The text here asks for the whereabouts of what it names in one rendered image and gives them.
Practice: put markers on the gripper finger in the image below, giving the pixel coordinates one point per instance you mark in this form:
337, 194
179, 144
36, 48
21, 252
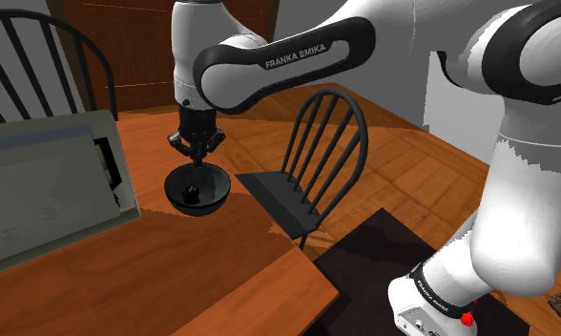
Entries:
213, 144
181, 144

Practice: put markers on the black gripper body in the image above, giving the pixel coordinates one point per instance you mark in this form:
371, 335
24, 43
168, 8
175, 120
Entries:
197, 124

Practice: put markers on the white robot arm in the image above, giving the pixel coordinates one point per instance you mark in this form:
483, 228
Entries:
517, 223

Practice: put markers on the black bowl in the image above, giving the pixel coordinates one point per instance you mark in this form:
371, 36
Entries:
209, 191

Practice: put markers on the small black object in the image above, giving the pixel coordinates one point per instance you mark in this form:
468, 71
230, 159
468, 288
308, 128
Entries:
190, 192

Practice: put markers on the black spindle-back chair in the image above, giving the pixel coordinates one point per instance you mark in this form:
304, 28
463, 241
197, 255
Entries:
280, 195
94, 60

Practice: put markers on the grey box appliance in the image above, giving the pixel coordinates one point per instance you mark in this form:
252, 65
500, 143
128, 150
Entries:
38, 186

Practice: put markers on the dark robot stand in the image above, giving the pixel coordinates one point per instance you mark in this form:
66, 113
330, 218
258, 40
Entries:
369, 260

